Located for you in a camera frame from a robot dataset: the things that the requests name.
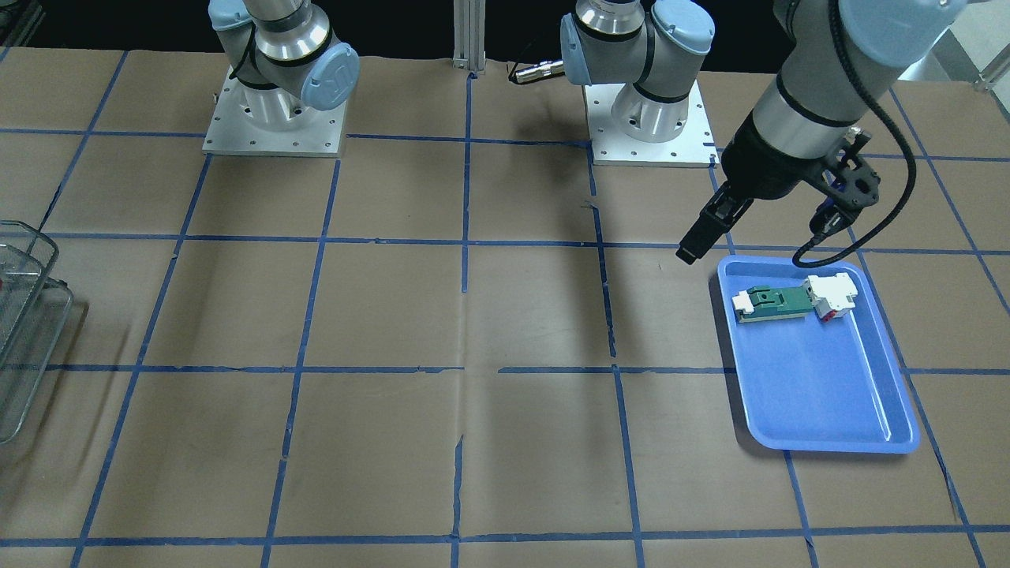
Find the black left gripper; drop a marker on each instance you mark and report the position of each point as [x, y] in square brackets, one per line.
[767, 170]

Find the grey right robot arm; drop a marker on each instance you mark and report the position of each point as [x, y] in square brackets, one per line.
[286, 63]

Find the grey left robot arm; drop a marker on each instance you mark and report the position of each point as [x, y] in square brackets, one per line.
[845, 56]

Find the blue plastic tray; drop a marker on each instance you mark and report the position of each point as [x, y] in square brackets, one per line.
[817, 385]

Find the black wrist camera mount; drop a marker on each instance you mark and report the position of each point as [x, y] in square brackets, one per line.
[848, 182]

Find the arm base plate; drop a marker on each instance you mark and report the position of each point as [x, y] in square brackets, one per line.
[626, 129]
[272, 123]

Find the white circuit breaker module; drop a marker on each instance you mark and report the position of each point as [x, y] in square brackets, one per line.
[831, 296]

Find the aluminium frame post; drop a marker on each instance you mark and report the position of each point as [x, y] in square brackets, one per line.
[468, 18]

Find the wire mesh basket shelf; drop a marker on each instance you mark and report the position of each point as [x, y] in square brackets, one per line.
[34, 310]

